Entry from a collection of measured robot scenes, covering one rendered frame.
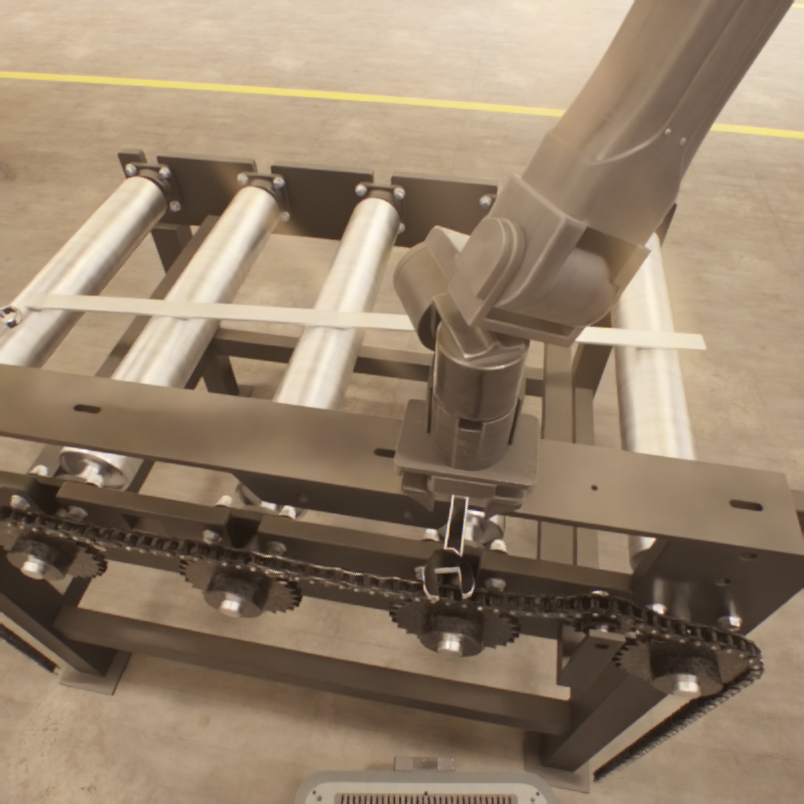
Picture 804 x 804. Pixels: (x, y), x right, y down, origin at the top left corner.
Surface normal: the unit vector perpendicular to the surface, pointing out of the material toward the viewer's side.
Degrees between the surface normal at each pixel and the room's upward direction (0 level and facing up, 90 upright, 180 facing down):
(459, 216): 90
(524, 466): 0
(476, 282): 62
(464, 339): 0
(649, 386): 25
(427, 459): 0
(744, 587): 90
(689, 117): 85
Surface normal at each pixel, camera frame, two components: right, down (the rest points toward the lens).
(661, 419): -0.14, -0.67
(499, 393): 0.30, 0.72
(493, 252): -0.84, -0.11
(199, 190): -0.18, 0.74
